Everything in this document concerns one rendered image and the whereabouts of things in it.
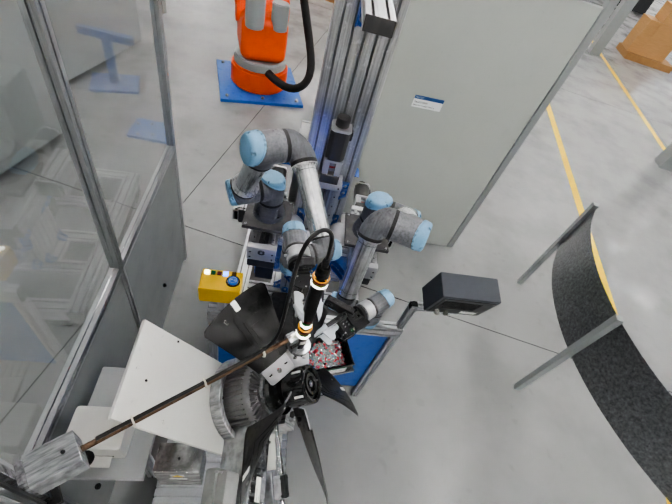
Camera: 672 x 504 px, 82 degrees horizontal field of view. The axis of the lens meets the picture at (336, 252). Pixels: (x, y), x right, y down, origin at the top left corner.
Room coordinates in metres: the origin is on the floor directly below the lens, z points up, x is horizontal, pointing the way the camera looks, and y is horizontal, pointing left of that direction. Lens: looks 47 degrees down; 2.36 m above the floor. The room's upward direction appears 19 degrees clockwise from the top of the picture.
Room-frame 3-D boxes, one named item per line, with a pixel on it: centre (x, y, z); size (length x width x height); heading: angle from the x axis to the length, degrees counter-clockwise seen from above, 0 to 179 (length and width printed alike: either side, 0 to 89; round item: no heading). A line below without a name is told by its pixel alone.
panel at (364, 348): (0.95, 0.01, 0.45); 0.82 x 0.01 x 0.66; 105
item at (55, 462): (0.09, 0.41, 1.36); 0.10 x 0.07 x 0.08; 140
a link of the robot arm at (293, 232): (0.83, 0.14, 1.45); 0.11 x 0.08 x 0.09; 25
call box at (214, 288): (0.85, 0.39, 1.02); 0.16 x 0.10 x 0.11; 105
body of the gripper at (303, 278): (0.69, 0.07, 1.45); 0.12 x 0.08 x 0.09; 25
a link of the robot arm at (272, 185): (1.32, 0.38, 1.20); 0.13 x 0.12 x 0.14; 130
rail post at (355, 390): (1.07, -0.40, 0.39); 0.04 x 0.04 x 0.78; 15
